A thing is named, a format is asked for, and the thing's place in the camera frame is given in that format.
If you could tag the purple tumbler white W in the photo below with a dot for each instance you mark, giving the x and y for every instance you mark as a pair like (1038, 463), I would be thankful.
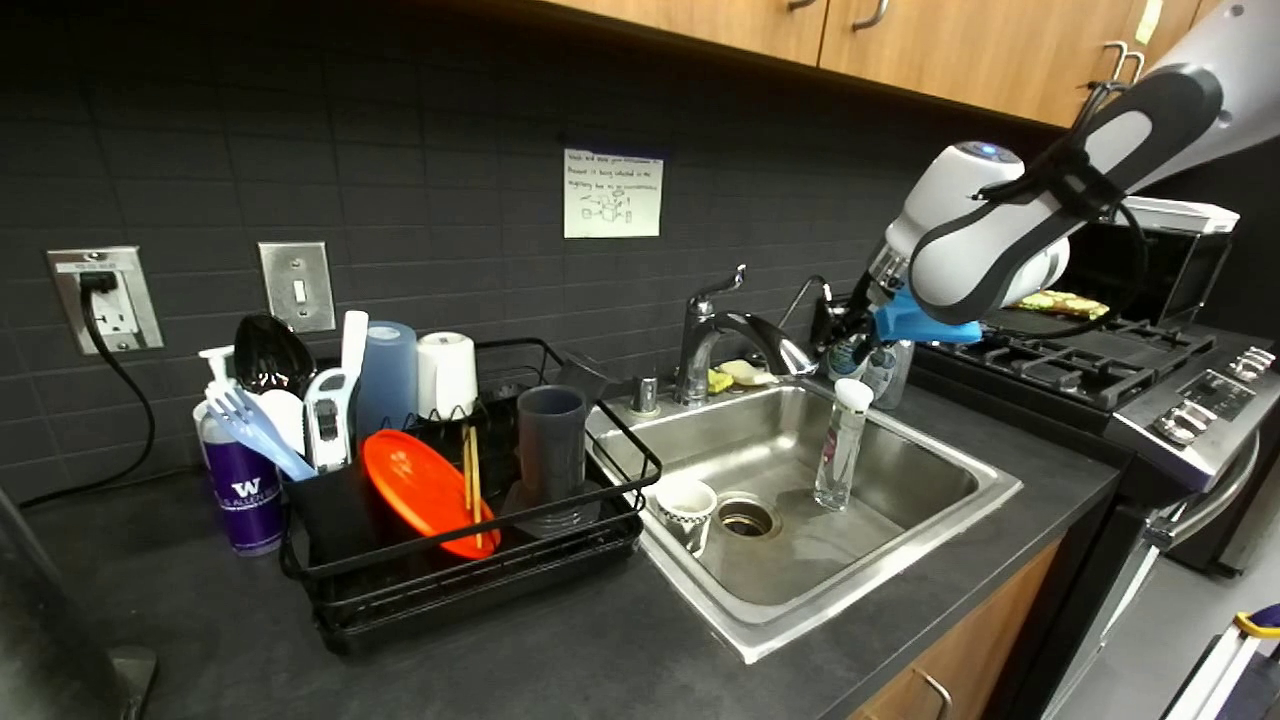
(244, 502)

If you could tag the wooden chopstick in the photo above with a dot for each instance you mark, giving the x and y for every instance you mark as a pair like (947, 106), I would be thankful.
(467, 473)
(478, 473)

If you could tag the steel wall power outlet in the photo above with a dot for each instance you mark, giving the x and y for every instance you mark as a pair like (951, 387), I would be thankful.
(125, 312)

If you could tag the wooden base cabinets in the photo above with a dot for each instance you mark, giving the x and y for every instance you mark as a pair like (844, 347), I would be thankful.
(973, 652)

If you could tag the white cylindrical cup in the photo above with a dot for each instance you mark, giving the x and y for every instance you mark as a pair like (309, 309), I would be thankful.
(445, 372)

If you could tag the stainless gas stove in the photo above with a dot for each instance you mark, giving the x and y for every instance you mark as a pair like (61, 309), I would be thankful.
(1186, 402)

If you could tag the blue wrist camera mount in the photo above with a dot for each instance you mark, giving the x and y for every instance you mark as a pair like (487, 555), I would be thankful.
(926, 321)

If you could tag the light blue plastic fork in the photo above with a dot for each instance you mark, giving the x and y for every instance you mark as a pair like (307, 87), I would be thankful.
(262, 435)

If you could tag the orange plate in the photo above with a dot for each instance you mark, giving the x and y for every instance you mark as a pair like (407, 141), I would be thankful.
(415, 485)

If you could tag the steel light switch plate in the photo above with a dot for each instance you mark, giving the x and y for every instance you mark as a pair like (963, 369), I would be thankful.
(298, 284)

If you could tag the black countertop oven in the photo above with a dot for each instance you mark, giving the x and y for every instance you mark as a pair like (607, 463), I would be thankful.
(1182, 264)

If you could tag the yellow sponge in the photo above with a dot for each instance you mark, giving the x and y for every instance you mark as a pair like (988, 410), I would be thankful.
(737, 378)

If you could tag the clear pump soap bottle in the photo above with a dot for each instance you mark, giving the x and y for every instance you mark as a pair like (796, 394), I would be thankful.
(854, 369)

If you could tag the dish soap bottle green cap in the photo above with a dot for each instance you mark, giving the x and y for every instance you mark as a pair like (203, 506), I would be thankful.
(896, 372)

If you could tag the white handheld thermometer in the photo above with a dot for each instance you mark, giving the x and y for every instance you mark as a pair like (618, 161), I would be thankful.
(331, 412)

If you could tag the small chrome sink post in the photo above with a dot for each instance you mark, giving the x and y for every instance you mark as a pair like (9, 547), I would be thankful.
(646, 394)

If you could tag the stainless steel sink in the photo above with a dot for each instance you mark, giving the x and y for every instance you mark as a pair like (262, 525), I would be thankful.
(921, 483)

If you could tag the large chrome faucet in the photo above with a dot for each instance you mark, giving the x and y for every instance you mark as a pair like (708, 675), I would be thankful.
(715, 335)

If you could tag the black angular stand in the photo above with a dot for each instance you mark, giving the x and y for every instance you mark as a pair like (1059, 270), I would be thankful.
(52, 640)

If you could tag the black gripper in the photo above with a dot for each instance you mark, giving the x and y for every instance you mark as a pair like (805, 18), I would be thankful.
(864, 284)

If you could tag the wooden wall cabinets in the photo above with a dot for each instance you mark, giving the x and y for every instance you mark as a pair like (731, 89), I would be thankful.
(932, 47)

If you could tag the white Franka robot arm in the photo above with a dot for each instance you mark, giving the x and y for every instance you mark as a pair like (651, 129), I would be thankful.
(1014, 224)

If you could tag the yellow cloth on stove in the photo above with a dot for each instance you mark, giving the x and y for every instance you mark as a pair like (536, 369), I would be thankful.
(1067, 307)

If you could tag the white pump dispenser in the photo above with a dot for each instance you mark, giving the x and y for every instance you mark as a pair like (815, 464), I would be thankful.
(212, 383)

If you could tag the white paper note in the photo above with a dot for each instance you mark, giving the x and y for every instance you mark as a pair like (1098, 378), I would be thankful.
(614, 193)

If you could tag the white cup in sink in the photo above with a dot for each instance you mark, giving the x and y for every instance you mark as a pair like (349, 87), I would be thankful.
(684, 506)

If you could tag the grey plastic cup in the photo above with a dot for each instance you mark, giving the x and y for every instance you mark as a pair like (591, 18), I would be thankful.
(551, 442)

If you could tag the black ladle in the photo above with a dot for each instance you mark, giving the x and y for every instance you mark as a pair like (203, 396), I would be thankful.
(268, 349)

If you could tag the clear plastic bottle white cap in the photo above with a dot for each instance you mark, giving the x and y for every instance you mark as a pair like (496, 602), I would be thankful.
(841, 452)

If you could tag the blue translucent container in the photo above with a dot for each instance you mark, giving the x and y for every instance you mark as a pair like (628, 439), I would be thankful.
(384, 383)

